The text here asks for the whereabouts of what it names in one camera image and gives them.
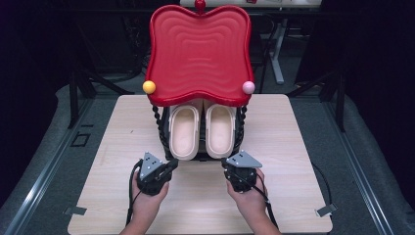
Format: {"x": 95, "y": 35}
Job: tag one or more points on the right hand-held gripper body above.
{"x": 243, "y": 173}

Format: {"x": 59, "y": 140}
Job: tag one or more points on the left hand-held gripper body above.
{"x": 153, "y": 178}

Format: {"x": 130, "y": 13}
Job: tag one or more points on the cream foam slipper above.
{"x": 183, "y": 133}
{"x": 220, "y": 132}

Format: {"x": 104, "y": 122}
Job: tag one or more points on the red-topped black shoe rack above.
{"x": 199, "y": 55}

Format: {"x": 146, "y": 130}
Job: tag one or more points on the person's left hand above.
{"x": 147, "y": 205}

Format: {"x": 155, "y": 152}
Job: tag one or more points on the person's right hand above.
{"x": 249, "y": 202}

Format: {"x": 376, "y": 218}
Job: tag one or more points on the grey tape piece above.
{"x": 75, "y": 211}
{"x": 326, "y": 210}

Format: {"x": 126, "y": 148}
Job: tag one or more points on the black metal stand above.
{"x": 76, "y": 94}
{"x": 329, "y": 94}

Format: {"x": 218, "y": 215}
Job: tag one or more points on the red apple-shaped tray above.
{"x": 277, "y": 49}

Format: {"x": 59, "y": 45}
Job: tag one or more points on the metal floor rail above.
{"x": 362, "y": 176}
{"x": 42, "y": 182}

